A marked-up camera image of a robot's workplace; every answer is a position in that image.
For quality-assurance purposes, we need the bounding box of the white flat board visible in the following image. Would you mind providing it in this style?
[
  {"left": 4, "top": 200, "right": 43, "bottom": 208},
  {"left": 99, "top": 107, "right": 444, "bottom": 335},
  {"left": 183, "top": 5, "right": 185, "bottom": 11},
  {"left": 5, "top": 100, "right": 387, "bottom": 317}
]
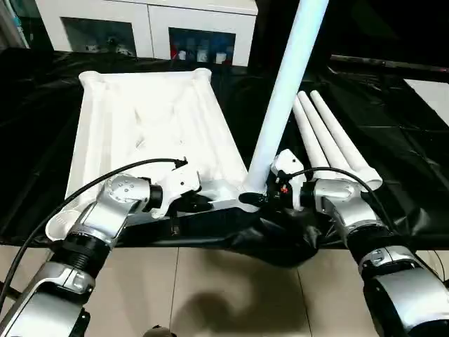
[{"left": 403, "top": 79, "right": 449, "bottom": 119}]

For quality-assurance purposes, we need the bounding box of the white plastic table top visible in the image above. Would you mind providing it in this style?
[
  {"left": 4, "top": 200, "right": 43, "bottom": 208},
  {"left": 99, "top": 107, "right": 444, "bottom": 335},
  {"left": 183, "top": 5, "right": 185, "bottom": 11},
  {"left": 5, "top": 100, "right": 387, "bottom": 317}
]
[{"left": 45, "top": 68, "right": 262, "bottom": 243}]

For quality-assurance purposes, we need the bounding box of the black metal rod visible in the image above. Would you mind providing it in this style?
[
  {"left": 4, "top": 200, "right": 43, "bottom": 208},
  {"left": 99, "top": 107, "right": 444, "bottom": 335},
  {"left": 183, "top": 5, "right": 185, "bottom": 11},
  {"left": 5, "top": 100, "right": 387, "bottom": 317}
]
[{"left": 329, "top": 54, "right": 449, "bottom": 73}]

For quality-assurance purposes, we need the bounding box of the black work mat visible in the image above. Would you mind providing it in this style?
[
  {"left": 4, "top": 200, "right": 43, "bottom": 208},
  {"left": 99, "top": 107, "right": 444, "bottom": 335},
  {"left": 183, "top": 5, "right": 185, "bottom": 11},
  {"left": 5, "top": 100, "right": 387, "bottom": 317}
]
[{"left": 0, "top": 47, "right": 449, "bottom": 267}]

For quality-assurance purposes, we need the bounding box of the black case with yellow label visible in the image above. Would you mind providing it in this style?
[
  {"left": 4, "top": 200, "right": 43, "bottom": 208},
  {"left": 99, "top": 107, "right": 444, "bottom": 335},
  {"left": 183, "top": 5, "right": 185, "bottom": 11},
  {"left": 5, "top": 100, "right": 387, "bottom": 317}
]
[{"left": 250, "top": 0, "right": 334, "bottom": 67}]

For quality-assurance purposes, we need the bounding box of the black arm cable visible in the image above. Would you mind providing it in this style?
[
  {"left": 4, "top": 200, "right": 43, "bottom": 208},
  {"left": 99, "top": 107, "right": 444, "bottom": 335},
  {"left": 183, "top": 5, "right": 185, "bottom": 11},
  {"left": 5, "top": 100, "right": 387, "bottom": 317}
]
[
  {"left": 279, "top": 167, "right": 397, "bottom": 232},
  {"left": 0, "top": 157, "right": 189, "bottom": 310}
]

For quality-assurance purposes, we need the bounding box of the white cabinet with glass doors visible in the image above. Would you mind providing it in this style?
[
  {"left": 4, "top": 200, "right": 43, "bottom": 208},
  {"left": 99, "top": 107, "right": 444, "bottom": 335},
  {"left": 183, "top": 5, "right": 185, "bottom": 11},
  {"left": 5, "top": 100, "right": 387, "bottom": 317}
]
[{"left": 34, "top": 0, "right": 259, "bottom": 67}]

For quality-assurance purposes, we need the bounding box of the white plastic table leg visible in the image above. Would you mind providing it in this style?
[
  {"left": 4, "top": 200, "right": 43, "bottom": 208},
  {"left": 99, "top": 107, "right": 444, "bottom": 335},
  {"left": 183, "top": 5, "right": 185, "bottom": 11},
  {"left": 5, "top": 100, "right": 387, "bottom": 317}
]
[
  {"left": 297, "top": 91, "right": 355, "bottom": 176},
  {"left": 293, "top": 94, "right": 333, "bottom": 169},
  {"left": 243, "top": 0, "right": 330, "bottom": 196},
  {"left": 310, "top": 90, "right": 383, "bottom": 190}
]

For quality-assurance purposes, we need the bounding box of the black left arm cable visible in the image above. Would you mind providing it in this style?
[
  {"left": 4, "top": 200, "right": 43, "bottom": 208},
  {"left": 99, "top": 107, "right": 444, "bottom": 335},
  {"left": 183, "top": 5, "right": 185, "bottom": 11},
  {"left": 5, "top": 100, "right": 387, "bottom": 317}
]
[{"left": 0, "top": 157, "right": 189, "bottom": 310}]

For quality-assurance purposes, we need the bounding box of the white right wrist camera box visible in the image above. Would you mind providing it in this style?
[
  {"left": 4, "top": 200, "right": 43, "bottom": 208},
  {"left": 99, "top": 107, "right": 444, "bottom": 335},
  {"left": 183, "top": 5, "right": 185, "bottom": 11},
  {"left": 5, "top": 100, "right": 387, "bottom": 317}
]
[{"left": 272, "top": 149, "right": 306, "bottom": 211}]

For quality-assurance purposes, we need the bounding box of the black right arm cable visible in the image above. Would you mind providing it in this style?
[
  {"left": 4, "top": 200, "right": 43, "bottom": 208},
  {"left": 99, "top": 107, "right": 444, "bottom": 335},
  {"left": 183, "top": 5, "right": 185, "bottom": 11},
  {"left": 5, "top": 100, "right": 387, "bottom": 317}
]
[{"left": 279, "top": 167, "right": 397, "bottom": 232}]

